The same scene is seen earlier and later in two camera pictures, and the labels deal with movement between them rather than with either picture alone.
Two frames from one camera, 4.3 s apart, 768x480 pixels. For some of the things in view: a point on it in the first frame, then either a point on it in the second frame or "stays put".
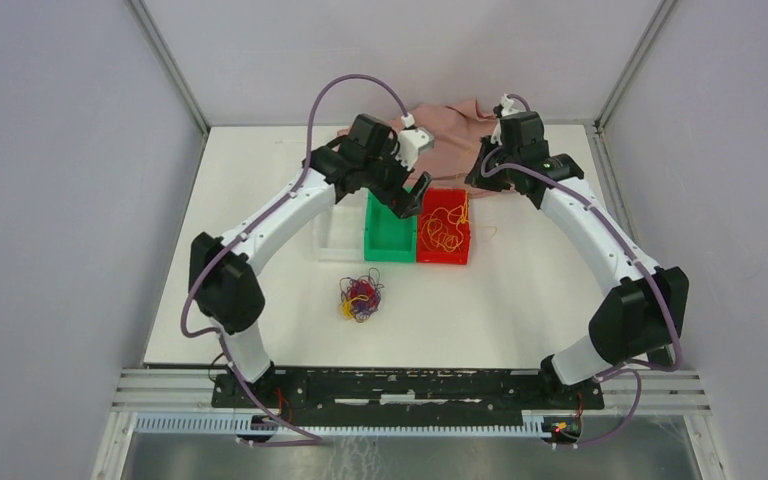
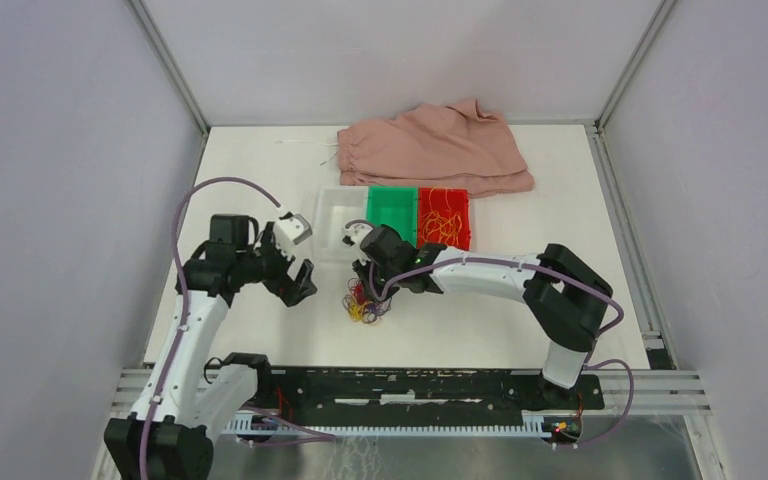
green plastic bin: x=387 y=237 stays put
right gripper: x=477 y=179 -> x=371 y=289
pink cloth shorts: x=458 y=130 stays put
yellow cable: x=442 y=228 -> x=355 y=312
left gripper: x=400 y=201 -> x=293 y=290
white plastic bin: x=339 y=233 stays put
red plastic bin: x=443 y=227 stays put
